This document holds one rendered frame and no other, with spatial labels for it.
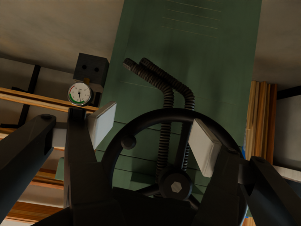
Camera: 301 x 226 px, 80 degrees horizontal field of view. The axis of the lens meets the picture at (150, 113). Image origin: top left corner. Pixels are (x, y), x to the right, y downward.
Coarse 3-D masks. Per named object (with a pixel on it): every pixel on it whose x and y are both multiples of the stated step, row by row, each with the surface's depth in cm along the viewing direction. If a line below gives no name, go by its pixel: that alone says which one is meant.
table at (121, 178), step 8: (56, 176) 50; (120, 176) 51; (128, 176) 51; (136, 176) 47; (144, 176) 49; (152, 176) 51; (112, 184) 51; (120, 184) 51; (128, 184) 51; (136, 184) 42; (144, 184) 42; (152, 184) 42; (192, 184) 50; (192, 192) 42; (200, 192) 43; (200, 200) 42; (248, 208) 51; (248, 216) 51
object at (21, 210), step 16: (32, 80) 278; (0, 96) 235; (16, 96) 233; (32, 96) 234; (96, 96) 288; (0, 128) 226; (16, 128) 258; (48, 176) 235; (16, 208) 238; (32, 208) 246; (48, 208) 255
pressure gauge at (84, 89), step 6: (84, 78) 50; (72, 84) 47; (78, 84) 47; (84, 84) 47; (72, 90) 47; (78, 90) 47; (84, 90) 47; (90, 90) 47; (72, 96) 47; (78, 96) 47; (84, 96) 47; (90, 96) 47; (72, 102) 47; (78, 102) 47; (84, 102) 47; (90, 102) 49
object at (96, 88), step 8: (80, 56) 51; (88, 56) 51; (96, 56) 51; (80, 64) 51; (88, 64) 51; (96, 64) 51; (104, 64) 51; (80, 72) 51; (88, 72) 51; (96, 72) 51; (104, 72) 52; (80, 80) 50; (96, 80) 50; (104, 80) 54; (96, 88) 57
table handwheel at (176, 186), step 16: (160, 112) 35; (176, 112) 35; (192, 112) 35; (128, 128) 34; (144, 128) 35; (208, 128) 35; (112, 144) 34; (224, 144) 35; (112, 160) 33; (176, 160) 34; (112, 176) 34; (160, 176) 34; (176, 176) 32; (144, 192) 33; (160, 192) 32; (176, 192) 32; (240, 192) 34; (240, 208) 33; (240, 224) 33
